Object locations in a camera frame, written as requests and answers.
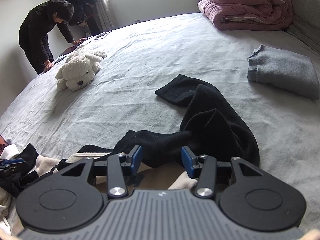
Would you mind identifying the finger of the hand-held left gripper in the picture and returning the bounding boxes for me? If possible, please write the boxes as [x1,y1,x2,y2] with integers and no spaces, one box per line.
[0,158,26,171]

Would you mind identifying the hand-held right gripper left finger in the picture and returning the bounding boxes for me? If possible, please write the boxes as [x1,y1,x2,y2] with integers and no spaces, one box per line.
[59,144,143,200]

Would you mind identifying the white plush dog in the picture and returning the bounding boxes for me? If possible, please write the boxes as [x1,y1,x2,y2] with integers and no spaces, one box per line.
[55,45,107,92]

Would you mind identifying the beige and black sweatshirt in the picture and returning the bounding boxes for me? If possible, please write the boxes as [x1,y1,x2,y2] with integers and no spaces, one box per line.
[19,74,261,198]

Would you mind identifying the folded pink quilt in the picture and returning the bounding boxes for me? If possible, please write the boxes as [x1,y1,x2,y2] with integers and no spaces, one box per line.
[197,0,294,31]

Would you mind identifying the white cloth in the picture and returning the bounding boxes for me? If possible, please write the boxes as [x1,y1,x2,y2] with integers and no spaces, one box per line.
[0,144,20,238]

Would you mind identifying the grey quilted headboard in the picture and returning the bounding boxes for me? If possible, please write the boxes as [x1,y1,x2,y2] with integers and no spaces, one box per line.
[285,0,320,48]

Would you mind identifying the black cable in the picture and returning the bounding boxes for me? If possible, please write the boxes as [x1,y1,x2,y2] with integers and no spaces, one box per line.
[85,31,112,40]

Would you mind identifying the folded grey sweater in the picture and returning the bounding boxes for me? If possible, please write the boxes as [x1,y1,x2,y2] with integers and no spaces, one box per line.
[247,44,320,100]

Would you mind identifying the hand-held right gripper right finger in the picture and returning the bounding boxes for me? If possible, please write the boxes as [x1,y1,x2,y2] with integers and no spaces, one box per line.
[181,146,263,200]

